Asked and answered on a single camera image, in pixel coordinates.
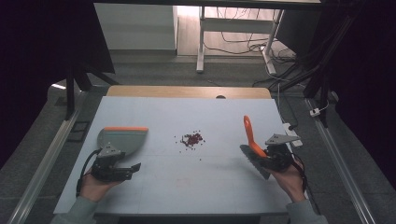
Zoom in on dark curtain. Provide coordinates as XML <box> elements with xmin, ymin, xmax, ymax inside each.
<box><xmin>320</xmin><ymin>0</ymin><xmax>396</xmax><ymax>191</ymax></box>
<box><xmin>0</xmin><ymin>0</ymin><xmax>116</xmax><ymax>171</ymax></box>

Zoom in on black floor cables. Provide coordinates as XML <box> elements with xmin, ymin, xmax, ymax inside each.
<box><xmin>204</xmin><ymin>7</ymin><xmax>300</xmax><ymax>90</ymax></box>

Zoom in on black metal stand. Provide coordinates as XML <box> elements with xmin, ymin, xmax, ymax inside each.
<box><xmin>64</xmin><ymin>61</ymin><xmax>121</xmax><ymax>121</ymax></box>
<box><xmin>270</xmin><ymin>12</ymin><xmax>358</xmax><ymax>129</ymax></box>

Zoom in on black rectangular floor bracket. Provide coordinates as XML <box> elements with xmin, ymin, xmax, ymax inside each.
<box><xmin>66</xmin><ymin>120</ymin><xmax>92</xmax><ymax>144</ymax></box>

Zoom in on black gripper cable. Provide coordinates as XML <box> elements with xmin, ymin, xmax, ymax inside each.
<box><xmin>75</xmin><ymin>148</ymin><xmax>103</xmax><ymax>199</ymax></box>
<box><xmin>290</xmin><ymin>153</ymin><xmax>321</xmax><ymax>216</ymax></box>

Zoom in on white cabinet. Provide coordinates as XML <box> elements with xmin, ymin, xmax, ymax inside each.
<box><xmin>93</xmin><ymin>3</ymin><xmax>178</xmax><ymax>51</ymax></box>

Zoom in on aluminium rail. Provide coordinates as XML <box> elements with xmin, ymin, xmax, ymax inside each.
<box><xmin>304</xmin><ymin>97</ymin><xmax>376</xmax><ymax>224</ymax></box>
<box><xmin>7</xmin><ymin>90</ymin><xmax>90</xmax><ymax>224</ymax></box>

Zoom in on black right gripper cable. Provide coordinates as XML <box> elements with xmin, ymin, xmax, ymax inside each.
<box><xmin>290</xmin><ymin>153</ymin><xmax>321</xmax><ymax>216</ymax></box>

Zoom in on wooden table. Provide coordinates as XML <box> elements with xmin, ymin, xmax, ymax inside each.
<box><xmin>106</xmin><ymin>85</ymin><xmax>273</xmax><ymax>100</ymax></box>

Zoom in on grey dustpan with orange edge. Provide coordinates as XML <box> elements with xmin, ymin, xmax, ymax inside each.
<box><xmin>96</xmin><ymin>126</ymin><xmax>149</xmax><ymax>157</ymax></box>

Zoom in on pile of red beans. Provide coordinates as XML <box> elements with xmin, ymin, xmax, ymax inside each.
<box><xmin>174</xmin><ymin>130</ymin><xmax>206</xmax><ymax>152</ymax></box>

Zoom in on white desk frame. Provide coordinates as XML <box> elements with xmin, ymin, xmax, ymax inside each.
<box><xmin>195</xmin><ymin>6</ymin><xmax>285</xmax><ymax>76</ymax></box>

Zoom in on person's left hand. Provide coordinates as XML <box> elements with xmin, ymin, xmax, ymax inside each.
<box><xmin>78</xmin><ymin>169</ymin><xmax>121</xmax><ymax>203</ymax></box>

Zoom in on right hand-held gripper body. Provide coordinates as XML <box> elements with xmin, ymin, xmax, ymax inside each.
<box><xmin>262</xmin><ymin>133</ymin><xmax>302</xmax><ymax>173</ymax></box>

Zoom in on orange-handled grey brush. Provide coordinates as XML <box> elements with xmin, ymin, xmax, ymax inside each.
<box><xmin>239</xmin><ymin>115</ymin><xmax>273</xmax><ymax>181</ymax></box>

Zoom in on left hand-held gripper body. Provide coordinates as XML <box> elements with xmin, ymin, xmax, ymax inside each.
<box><xmin>90</xmin><ymin>145</ymin><xmax>126</xmax><ymax>183</ymax></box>

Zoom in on white power strip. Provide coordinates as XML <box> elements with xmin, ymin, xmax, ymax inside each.
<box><xmin>281</xmin><ymin>121</ymin><xmax>304</xmax><ymax>148</ymax></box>

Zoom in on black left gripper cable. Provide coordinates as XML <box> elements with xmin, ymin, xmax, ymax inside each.
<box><xmin>75</xmin><ymin>148</ymin><xmax>103</xmax><ymax>199</ymax></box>

